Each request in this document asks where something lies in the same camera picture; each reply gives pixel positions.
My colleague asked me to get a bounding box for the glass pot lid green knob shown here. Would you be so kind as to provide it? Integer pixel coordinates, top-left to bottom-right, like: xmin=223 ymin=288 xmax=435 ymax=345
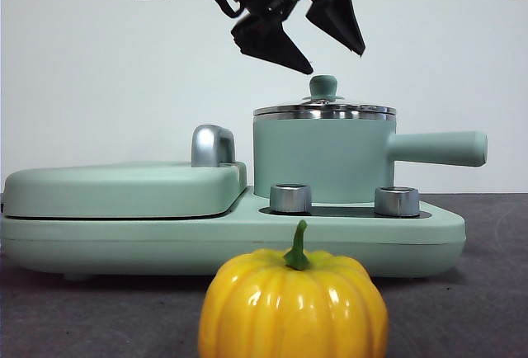
xmin=252 ymin=73 xmax=398 ymax=120

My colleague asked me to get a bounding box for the yellow toy pumpkin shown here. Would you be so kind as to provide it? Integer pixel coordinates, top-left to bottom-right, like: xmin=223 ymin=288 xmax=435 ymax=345
xmin=198 ymin=219 xmax=389 ymax=358

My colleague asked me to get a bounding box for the silver control knob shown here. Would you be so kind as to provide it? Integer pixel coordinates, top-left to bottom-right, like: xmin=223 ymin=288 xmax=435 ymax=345
xmin=374 ymin=186 xmax=422 ymax=217
xmin=269 ymin=183 xmax=314 ymax=215

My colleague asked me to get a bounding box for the black control panel strip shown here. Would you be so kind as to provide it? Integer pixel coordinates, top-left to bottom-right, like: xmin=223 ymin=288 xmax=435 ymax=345
xmin=257 ymin=205 xmax=422 ymax=219

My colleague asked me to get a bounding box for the mint green griddle cover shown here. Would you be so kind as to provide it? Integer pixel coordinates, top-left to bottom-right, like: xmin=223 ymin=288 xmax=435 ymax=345
xmin=2 ymin=161 xmax=249 ymax=220

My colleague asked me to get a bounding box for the mint green breakfast machine base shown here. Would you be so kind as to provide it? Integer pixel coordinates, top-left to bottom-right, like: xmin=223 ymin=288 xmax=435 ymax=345
xmin=0 ymin=197 xmax=468 ymax=283

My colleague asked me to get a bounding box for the silver griddle cover handle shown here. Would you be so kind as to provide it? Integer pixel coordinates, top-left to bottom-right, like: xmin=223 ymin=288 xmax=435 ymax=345
xmin=191 ymin=124 xmax=238 ymax=168

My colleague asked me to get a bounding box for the mint green pot with handle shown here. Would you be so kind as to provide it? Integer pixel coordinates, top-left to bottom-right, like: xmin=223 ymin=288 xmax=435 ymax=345
xmin=252 ymin=110 xmax=489 ymax=206

